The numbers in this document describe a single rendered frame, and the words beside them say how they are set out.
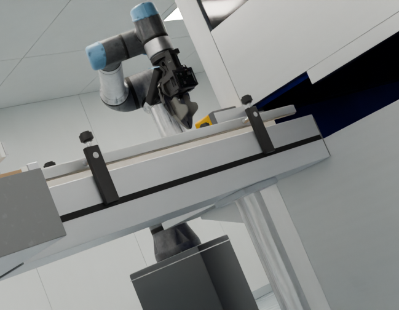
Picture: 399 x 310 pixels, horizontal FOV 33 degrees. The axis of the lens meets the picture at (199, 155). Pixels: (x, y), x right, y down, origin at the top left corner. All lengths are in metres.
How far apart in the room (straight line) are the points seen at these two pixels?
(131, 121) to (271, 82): 6.68
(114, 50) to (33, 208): 1.21
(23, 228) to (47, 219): 0.03
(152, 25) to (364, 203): 0.81
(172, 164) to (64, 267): 6.02
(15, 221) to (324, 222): 0.81
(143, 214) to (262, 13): 0.57
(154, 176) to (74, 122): 6.62
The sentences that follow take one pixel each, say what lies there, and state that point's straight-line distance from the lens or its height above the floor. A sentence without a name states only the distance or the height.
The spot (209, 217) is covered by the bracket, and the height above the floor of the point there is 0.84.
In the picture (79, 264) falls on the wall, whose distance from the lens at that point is 7.17.
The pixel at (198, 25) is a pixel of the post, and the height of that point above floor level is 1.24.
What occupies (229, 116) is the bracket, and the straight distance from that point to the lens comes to 1.46.
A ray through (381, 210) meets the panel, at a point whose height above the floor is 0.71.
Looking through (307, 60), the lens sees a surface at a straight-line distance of 1.37.
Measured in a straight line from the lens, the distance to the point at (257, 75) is 1.46.
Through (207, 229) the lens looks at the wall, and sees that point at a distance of 8.15.
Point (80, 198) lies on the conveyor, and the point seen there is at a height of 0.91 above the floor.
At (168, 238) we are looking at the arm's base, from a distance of 2.08.
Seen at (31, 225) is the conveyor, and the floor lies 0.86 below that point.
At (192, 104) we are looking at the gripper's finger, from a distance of 1.83.
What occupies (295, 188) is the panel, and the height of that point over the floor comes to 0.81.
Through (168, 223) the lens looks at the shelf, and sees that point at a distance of 1.82.
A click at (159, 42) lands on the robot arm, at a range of 1.84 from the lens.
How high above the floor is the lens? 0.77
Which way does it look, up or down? 8 degrees up
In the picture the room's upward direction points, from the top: 23 degrees counter-clockwise
